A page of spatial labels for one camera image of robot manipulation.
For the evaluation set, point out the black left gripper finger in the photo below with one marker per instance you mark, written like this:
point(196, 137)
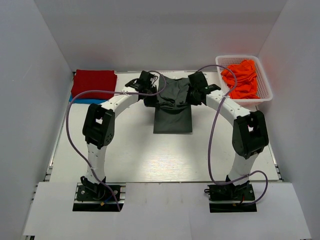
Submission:
point(150, 101)
point(162, 83)

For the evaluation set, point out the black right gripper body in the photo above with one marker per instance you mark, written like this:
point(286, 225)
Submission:
point(192, 90)

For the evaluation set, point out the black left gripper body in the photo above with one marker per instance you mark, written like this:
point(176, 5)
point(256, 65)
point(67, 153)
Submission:
point(151, 89)

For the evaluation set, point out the dark grey t-shirt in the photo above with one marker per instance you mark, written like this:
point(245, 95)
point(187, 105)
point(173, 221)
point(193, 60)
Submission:
point(173, 115)

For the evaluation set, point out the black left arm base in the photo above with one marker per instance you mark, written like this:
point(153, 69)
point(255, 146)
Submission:
point(95, 197)

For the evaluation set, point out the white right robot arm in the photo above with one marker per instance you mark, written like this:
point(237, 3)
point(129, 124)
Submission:
point(249, 133)

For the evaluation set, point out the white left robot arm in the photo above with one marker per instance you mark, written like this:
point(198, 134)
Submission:
point(99, 124)

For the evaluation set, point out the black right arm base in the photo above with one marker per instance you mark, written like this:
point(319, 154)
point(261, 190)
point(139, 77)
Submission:
point(230, 198)

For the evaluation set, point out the orange t-shirt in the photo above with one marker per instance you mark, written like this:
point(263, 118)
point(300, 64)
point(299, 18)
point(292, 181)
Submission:
point(247, 85)

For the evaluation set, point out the folded red t-shirt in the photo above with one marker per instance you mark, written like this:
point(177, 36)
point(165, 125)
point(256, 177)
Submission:
point(89, 80)

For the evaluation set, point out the folded blue t-shirt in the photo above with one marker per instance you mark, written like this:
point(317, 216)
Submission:
point(89, 101)

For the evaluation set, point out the white plastic basket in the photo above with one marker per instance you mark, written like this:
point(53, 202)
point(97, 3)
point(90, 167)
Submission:
point(228, 80)

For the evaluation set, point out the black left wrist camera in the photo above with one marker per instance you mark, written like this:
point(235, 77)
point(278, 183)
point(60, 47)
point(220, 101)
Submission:
point(145, 78)

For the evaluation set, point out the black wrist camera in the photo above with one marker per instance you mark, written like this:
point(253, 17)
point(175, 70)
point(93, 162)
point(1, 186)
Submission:
point(145, 78)
point(198, 80)

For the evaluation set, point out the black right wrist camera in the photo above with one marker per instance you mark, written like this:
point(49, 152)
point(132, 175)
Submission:
point(198, 80)

